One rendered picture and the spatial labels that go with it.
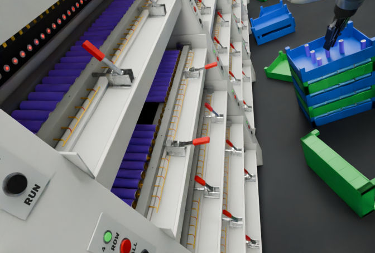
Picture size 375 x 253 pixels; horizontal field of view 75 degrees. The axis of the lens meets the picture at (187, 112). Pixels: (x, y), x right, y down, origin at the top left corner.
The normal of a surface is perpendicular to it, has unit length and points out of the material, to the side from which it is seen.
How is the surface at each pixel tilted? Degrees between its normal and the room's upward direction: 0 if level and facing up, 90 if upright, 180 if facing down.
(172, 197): 19
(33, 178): 90
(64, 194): 90
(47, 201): 90
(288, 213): 0
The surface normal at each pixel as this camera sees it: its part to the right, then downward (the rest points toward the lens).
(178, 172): -0.12, -0.70
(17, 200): 0.88, -0.22
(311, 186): -0.44, -0.67
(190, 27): -0.15, 0.71
